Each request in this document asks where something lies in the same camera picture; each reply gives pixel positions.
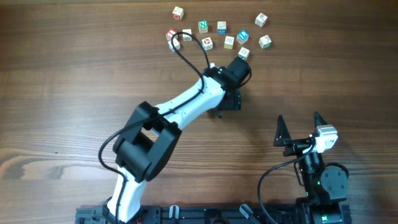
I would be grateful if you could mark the blue L block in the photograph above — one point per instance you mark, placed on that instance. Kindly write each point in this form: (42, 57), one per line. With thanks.
(242, 37)

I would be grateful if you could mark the white block far right top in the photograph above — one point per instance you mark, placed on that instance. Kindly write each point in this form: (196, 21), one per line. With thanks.
(261, 20)

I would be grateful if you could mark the red I block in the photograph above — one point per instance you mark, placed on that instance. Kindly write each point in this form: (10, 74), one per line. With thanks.
(170, 33)

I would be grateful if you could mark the red-sided block top left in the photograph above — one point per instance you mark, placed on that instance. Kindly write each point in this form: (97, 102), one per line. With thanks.
(177, 13)

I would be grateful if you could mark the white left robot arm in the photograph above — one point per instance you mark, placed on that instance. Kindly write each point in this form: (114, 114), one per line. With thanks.
(144, 146)

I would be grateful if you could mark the green Z block lower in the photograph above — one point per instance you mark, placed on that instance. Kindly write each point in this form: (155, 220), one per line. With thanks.
(243, 53)

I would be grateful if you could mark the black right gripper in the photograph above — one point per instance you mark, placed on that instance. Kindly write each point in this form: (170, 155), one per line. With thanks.
(283, 139)

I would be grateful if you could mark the yellow-sided S block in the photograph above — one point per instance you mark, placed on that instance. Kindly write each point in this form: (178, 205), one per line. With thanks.
(228, 42)

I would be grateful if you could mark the white blue-sided block left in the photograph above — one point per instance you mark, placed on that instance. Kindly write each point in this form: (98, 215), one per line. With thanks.
(174, 45)

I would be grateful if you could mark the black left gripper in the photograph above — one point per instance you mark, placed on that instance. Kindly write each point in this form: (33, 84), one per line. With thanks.
(236, 105)

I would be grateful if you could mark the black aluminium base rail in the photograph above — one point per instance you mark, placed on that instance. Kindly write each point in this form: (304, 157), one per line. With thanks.
(282, 213)

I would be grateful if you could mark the green N block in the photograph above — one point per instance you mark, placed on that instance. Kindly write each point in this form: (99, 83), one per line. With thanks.
(203, 26)

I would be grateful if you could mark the green Z block far right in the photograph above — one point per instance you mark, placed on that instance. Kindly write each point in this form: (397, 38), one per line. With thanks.
(265, 42)

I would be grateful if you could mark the white plain block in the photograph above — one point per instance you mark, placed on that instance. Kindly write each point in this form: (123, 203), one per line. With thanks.
(187, 35)

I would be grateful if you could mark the green z block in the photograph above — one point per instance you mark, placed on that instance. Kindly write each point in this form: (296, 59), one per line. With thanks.
(243, 53)
(265, 42)

